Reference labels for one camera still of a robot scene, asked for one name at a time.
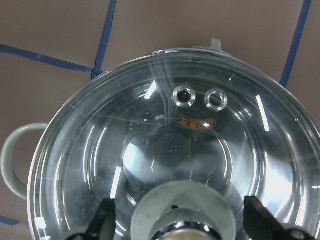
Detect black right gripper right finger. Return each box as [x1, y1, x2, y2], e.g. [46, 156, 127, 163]
[243, 196, 314, 240]

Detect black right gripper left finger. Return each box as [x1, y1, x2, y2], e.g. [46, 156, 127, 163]
[65, 198, 116, 240]

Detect glass pot lid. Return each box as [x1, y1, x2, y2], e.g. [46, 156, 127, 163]
[26, 48, 320, 240]

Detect pale green steel pot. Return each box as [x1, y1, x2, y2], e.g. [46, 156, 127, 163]
[0, 37, 320, 240]

